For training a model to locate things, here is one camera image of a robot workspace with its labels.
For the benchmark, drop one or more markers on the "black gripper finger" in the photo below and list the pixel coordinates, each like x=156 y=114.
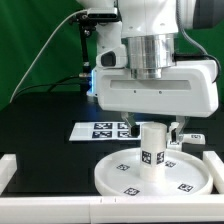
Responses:
x=177 y=132
x=133 y=128

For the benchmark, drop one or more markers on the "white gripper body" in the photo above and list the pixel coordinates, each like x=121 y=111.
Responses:
x=186 y=89

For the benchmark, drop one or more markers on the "white round table top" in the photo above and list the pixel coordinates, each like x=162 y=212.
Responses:
x=118 y=174

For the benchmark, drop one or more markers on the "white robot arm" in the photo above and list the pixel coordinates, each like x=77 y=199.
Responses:
x=137 y=69

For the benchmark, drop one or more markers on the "white right fence block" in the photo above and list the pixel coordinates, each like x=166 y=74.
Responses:
x=216 y=167

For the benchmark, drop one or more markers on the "white fence block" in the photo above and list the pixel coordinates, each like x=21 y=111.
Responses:
x=216 y=167
x=8 y=167

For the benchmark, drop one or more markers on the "white marker tag board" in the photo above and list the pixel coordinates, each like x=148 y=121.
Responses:
x=100 y=131

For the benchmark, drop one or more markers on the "white left fence block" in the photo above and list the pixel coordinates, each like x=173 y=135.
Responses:
x=8 y=167

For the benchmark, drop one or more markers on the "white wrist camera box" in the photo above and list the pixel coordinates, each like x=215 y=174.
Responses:
x=113 y=58

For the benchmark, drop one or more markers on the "white front fence rail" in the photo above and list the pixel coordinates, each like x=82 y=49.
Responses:
x=101 y=210

